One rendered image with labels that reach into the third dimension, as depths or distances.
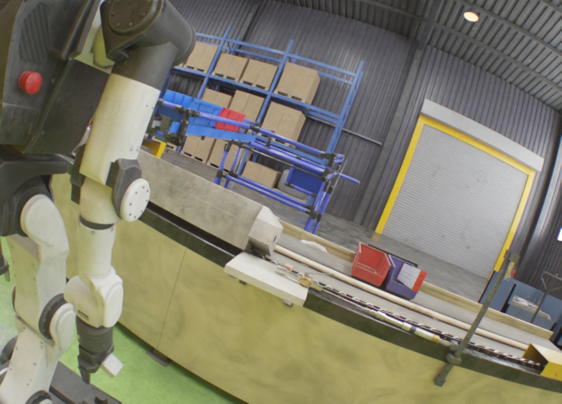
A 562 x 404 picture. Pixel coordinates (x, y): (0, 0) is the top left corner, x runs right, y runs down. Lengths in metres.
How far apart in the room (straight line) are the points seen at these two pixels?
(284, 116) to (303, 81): 1.43
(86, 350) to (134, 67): 0.61
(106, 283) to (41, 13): 0.47
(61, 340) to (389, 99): 11.90
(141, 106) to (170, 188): 0.93
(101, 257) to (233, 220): 0.77
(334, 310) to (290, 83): 10.04
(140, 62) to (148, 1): 0.09
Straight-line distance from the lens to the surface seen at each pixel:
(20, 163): 0.60
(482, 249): 12.80
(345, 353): 1.31
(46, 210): 0.66
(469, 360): 1.44
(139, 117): 0.48
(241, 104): 11.20
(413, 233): 11.80
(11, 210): 0.64
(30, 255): 0.76
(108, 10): 0.49
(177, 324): 1.51
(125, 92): 0.47
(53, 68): 0.54
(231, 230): 1.24
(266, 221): 1.18
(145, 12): 0.44
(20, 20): 0.49
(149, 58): 0.48
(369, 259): 2.00
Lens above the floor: 1.20
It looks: 6 degrees down
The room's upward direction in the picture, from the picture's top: 22 degrees clockwise
